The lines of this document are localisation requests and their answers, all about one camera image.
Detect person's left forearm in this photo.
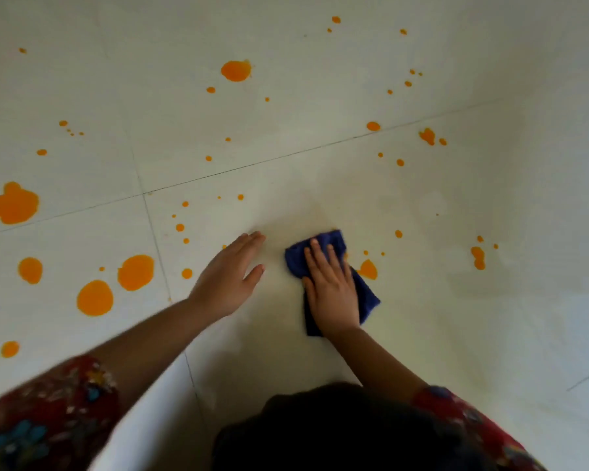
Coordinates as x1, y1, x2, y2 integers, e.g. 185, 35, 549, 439
86, 296, 218, 412

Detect orange liquid spill spots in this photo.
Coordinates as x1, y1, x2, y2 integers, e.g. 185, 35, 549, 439
0, 15, 500, 359

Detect red floral garment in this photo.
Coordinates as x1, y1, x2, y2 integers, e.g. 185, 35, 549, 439
0, 355, 546, 471

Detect person's right forearm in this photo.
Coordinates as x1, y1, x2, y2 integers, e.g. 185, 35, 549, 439
325, 324, 429, 404

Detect person's right hand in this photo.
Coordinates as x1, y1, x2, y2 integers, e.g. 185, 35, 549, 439
302, 238, 362, 339

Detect person's left hand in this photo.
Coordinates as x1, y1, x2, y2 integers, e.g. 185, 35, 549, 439
188, 231, 267, 323

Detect blue cleaning cloth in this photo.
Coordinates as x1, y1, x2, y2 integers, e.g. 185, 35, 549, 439
284, 230, 381, 338

